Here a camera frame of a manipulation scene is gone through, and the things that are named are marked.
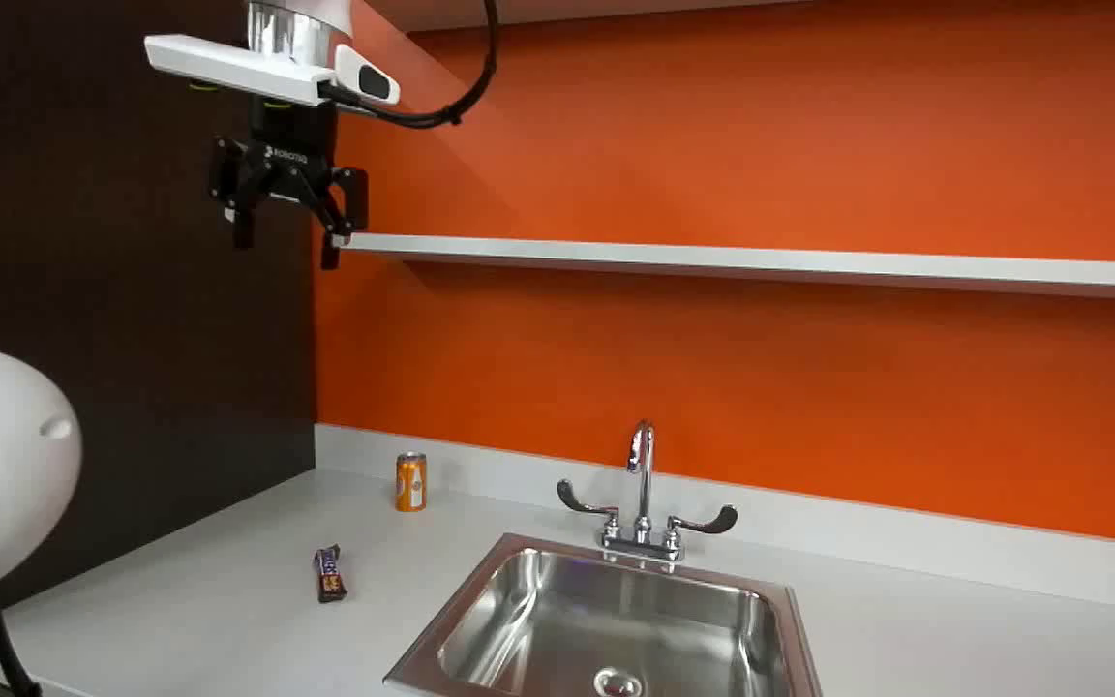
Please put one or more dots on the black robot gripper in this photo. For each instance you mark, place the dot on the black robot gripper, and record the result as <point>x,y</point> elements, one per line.
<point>286,156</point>

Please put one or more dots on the dark chocolate bar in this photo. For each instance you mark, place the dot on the dark chocolate bar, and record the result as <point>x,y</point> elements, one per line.
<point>326,574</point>

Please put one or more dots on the dark wood cabinet panel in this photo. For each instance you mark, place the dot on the dark wood cabinet panel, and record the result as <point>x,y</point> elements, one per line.
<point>184,352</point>

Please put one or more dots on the orange soda can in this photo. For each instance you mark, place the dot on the orange soda can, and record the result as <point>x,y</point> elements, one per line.
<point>408,482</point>

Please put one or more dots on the chrome sink faucet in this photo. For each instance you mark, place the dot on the chrome sink faucet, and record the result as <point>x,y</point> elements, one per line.
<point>641,538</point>

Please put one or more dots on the stainless steel sink basin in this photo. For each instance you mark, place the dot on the stainless steel sink basin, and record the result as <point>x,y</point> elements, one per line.
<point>561,619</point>

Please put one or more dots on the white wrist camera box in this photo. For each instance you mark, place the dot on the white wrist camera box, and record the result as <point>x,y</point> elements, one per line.
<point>272,74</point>

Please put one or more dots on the white bottom wall shelf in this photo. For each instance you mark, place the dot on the white bottom wall shelf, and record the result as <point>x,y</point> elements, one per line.
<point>1002,271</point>

